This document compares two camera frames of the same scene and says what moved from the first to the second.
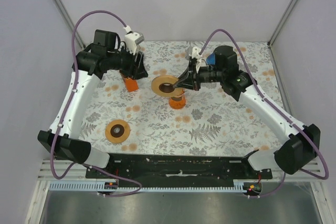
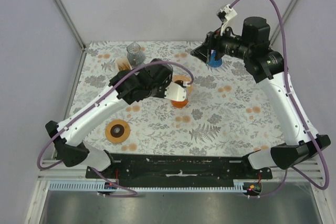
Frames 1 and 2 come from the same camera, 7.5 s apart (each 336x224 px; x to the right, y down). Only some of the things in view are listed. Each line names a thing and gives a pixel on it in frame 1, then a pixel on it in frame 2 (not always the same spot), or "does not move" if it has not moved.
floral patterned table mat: x=148 y=116 does not move
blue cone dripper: x=211 y=60 does not move
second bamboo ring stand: x=117 y=131 does not move
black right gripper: x=192 y=70 → x=213 y=41
